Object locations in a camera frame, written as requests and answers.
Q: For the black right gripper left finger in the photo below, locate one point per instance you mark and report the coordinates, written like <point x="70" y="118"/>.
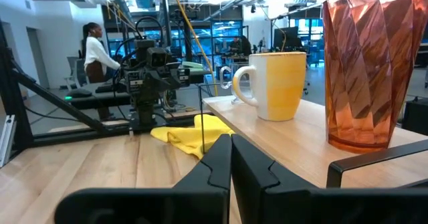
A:
<point x="187" y="204"/>

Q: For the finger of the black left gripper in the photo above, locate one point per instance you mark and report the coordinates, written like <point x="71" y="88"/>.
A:
<point x="156" y="80"/>
<point x="173" y="78"/>

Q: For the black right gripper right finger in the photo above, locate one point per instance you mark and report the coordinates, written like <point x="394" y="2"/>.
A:
<point x="301" y="207"/>

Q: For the yellow and white mug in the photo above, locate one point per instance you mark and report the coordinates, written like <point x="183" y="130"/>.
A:
<point x="284" y="87"/>

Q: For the orange faceted plastic tumbler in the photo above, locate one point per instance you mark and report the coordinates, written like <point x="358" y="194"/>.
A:
<point x="368" y="67"/>

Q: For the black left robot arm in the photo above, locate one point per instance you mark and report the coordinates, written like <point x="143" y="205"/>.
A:
<point x="145" y="110"/>

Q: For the black keyboard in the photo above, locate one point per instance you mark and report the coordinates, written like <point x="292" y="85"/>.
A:
<point x="105" y="88"/>

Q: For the black desk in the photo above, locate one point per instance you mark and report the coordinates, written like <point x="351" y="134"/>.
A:
<point x="100" y="98"/>

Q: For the black computer mouse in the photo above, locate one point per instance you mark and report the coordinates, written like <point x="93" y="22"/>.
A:
<point x="79" y="93"/>

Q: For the grey office chair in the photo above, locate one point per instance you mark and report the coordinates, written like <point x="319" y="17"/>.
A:
<point x="77" y="72"/>

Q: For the yellow cloth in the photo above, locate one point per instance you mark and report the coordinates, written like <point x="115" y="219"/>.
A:
<point x="187" y="135"/>

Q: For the black monitor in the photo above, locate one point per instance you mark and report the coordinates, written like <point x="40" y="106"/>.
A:
<point x="286" y="38"/>

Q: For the black computer tower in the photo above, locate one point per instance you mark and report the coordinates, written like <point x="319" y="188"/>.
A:
<point x="416" y="117"/>

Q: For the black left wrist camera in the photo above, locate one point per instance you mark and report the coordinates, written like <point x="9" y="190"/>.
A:
<point x="156" y="57"/>

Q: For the black metal rig frame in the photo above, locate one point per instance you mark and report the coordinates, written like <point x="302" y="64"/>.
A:
<point x="60" y="107"/>

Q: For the silver aluminium bracket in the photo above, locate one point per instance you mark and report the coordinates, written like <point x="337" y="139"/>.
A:
<point x="7" y="140"/>

